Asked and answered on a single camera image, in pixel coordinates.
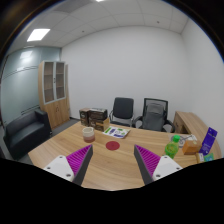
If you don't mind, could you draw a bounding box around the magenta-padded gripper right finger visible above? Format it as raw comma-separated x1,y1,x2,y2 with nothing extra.
133,144,184,186

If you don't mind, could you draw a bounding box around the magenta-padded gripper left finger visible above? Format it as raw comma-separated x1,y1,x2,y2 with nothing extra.
43,144,94,187

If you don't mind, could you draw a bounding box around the green plastic drink bottle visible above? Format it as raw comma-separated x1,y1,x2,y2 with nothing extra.
164,134,181,160

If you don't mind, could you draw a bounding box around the orange wooden tissue box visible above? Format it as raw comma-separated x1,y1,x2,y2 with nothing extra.
181,139,202,156

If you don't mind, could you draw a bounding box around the small yellow box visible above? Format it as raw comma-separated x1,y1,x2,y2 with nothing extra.
195,151,205,164

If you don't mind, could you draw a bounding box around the white and pink ceramic cup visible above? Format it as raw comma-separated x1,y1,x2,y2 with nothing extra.
82,126,96,144

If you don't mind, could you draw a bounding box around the black mesh office chair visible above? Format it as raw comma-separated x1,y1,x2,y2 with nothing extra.
132,97,176,134

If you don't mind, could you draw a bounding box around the small green box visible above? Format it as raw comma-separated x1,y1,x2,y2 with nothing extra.
203,152,216,163

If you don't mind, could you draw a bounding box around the grey backpack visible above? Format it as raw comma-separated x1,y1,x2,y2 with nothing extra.
142,102,167,132

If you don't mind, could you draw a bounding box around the wooden side desk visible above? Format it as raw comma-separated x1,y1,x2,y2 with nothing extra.
172,110,209,141

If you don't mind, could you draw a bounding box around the black leather sofa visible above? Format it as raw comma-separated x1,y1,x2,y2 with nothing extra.
2,108,52,160

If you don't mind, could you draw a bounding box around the purple upright box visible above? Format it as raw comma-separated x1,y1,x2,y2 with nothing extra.
199,126,218,157

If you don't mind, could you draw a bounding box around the tall dark brown carton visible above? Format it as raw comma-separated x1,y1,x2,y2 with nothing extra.
79,107,91,127

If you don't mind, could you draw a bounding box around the flat round red coaster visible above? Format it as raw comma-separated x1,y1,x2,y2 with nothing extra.
105,140,121,151

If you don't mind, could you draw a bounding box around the wooden cabinet with glass doors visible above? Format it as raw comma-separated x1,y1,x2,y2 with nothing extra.
37,60,71,130

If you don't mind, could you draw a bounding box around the white printed leaflet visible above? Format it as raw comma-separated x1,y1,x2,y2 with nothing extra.
102,125,131,140

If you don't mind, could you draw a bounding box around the black flat carton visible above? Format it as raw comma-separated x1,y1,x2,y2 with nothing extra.
88,107,109,121

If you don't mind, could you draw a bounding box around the rectangular ceiling light panel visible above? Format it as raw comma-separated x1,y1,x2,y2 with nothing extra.
26,28,51,43

